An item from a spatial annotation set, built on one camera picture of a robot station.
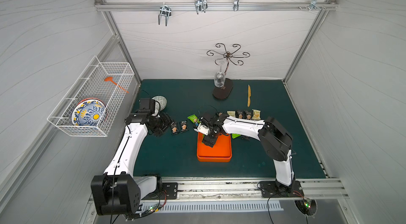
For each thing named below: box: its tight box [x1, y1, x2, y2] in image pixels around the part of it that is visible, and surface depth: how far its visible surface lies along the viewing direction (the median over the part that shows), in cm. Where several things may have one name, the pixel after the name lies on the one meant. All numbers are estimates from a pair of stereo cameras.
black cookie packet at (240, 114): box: [235, 110, 247, 120], surface depth 103 cm
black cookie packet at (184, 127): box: [180, 120, 189, 134], surface depth 96 cm
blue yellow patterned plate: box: [71, 97, 107, 126], surface depth 62 cm
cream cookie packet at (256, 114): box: [251, 108, 262, 120], surface depth 103 cm
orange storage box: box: [196, 132, 233, 163], surface depth 84 cm
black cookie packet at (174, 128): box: [170, 121, 180, 135], surface depth 95 cm
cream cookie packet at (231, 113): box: [226, 110, 236, 118], surface depth 103 cm
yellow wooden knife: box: [247, 84, 252, 108], surface depth 113 cm
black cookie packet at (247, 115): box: [242, 110, 254, 120], surface depth 103 cm
